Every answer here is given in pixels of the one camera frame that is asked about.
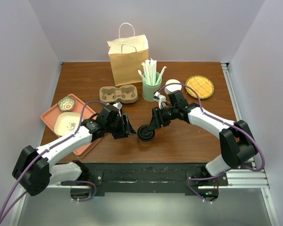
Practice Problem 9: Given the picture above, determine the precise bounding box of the black cup lid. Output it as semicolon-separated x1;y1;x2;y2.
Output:
137;125;155;142

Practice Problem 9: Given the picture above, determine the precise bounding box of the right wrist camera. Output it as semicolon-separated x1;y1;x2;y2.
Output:
153;92;166;109

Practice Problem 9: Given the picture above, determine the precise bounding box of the green straw holder cup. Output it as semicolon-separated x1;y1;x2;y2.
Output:
142;72;162;102

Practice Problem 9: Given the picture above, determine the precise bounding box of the single brown paper cup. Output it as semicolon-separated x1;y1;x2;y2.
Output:
139;139;152;146

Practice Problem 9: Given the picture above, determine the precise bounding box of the stack of paper cups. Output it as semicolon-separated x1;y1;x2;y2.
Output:
165;79;182;95

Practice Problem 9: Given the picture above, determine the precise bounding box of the cream square bowl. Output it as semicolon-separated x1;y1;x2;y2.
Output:
54;112;81;137

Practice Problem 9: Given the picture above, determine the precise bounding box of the yellow woven coaster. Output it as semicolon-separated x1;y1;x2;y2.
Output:
185;75;214;99

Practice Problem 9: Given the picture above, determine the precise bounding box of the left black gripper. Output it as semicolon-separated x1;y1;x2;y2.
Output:
106;113;136;139

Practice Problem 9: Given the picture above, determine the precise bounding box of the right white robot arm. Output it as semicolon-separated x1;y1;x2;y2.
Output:
138;91;258;185

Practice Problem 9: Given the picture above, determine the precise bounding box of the small floral dish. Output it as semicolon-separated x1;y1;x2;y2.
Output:
58;96;75;112

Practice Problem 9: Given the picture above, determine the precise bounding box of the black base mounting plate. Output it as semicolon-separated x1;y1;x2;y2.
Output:
61;163;228;198

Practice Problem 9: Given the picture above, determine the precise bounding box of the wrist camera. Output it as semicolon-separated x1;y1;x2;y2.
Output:
110;102;123;114
153;92;166;109

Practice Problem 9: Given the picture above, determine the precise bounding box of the brown paper bag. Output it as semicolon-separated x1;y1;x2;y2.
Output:
107;22;149;86

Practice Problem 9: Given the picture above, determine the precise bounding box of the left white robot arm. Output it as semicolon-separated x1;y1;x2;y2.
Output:
12;104;136;196

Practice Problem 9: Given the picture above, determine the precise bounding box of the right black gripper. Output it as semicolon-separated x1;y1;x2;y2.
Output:
148;105;178;130

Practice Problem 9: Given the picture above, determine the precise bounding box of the cardboard cup carrier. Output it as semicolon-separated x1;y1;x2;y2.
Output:
99;85;138;104

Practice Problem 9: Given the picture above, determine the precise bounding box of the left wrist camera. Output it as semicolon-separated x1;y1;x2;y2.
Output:
110;102;123;114

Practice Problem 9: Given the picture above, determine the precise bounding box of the wrapped straws bundle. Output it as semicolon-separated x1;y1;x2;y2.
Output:
138;58;167;86

